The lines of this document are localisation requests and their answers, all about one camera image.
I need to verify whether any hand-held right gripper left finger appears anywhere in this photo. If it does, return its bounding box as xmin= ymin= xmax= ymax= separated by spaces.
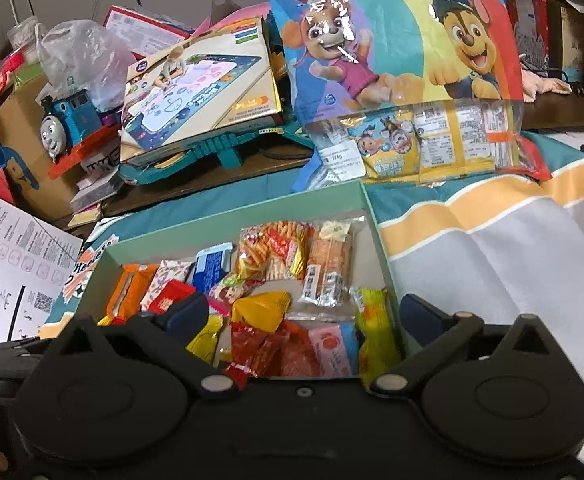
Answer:
xmin=47 ymin=292 xmax=240 ymax=401

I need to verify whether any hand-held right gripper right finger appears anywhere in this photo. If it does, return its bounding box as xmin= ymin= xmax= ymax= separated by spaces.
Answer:
xmin=367 ymin=294 xmax=568 ymax=401

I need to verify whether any red candy packet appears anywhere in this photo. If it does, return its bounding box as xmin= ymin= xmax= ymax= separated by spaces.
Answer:
xmin=147 ymin=280 xmax=197 ymax=317

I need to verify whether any yellow wavy striped packet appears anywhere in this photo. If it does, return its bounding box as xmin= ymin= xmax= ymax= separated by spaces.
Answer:
xmin=186 ymin=314 xmax=224 ymax=363

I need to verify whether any yellow wrapper with red print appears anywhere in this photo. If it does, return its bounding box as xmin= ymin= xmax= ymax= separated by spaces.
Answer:
xmin=353 ymin=286 xmax=403 ymax=388

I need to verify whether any white floral packet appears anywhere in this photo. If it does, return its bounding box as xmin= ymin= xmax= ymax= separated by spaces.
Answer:
xmin=141 ymin=258 xmax=196 ymax=311

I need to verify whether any pink floral packet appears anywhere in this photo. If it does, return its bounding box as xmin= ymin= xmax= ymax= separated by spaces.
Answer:
xmin=208 ymin=271 xmax=265 ymax=317

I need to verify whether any blue snack packet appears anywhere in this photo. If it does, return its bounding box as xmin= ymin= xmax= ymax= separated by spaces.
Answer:
xmin=192 ymin=242 xmax=235 ymax=295

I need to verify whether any orange packet with silver seam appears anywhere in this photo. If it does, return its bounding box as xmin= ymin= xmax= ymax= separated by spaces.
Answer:
xmin=106 ymin=263 xmax=159 ymax=322

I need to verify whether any small orange-yellow packet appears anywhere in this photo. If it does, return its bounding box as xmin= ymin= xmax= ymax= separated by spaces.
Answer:
xmin=231 ymin=290 xmax=293 ymax=334

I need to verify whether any large red packet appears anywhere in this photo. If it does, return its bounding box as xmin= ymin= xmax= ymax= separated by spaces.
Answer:
xmin=224 ymin=321 xmax=285 ymax=386

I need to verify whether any pink and blue packet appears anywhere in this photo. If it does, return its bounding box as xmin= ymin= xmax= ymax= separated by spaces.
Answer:
xmin=308 ymin=322 xmax=361 ymax=378

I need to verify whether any cake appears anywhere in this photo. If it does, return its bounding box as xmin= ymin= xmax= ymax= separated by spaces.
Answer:
xmin=297 ymin=219 xmax=357 ymax=309

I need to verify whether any orange shrimp stick bag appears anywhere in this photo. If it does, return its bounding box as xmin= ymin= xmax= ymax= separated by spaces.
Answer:
xmin=236 ymin=220 xmax=315 ymax=285

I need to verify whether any long orange bar wrapper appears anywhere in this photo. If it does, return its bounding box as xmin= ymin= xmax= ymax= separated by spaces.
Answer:
xmin=272 ymin=319 xmax=323 ymax=378

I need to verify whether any teal cardboard box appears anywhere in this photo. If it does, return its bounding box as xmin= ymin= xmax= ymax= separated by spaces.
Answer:
xmin=39 ymin=180 xmax=423 ymax=391

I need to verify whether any star printed cloth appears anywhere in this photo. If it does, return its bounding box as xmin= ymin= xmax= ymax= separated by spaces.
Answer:
xmin=39 ymin=129 xmax=584 ymax=480

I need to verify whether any white instruction sheet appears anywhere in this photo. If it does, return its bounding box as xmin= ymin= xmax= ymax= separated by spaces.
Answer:
xmin=0 ymin=183 xmax=84 ymax=350

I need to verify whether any stack of grey boxes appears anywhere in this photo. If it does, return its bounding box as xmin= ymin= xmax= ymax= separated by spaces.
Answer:
xmin=67 ymin=147 xmax=125 ymax=228

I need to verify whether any teal plastic toy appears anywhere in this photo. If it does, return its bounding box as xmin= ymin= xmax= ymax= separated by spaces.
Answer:
xmin=117 ymin=125 xmax=317 ymax=186

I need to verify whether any brown cardboard box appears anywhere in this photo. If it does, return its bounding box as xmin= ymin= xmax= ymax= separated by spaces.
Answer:
xmin=0 ymin=77 xmax=85 ymax=223

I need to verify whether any drawing mat toy box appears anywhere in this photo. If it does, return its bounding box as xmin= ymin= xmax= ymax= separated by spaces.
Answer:
xmin=119 ymin=16 xmax=285 ymax=158

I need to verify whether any blue toy train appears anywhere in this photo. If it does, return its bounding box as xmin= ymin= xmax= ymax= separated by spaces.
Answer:
xmin=39 ymin=87 xmax=125 ymax=181

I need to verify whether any pink plush cloth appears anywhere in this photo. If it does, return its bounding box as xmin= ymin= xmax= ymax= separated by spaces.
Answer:
xmin=519 ymin=67 xmax=572 ymax=103

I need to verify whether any clear plastic bag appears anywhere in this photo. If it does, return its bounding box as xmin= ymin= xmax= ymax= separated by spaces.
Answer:
xmin=34 ymin=19 xmax=138 ymax=113

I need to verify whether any large cartoon snack bag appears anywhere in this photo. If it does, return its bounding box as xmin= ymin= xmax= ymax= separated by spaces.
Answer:
xmin=258 ymin=0 xmax=555 ymax=185

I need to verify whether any red and white flat box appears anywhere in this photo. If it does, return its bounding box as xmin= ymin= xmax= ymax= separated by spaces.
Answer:
xmin=103 ymin=5 xmax=195 ymax=61

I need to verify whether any red box with window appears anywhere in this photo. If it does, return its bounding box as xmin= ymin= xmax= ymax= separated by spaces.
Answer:
xmin=502 ymin=0 xmax=557 ymax=98

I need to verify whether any pink plastic board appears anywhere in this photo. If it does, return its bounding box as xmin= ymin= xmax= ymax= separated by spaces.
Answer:
xmin=192 ymin=1 xmax=273 ymax=38

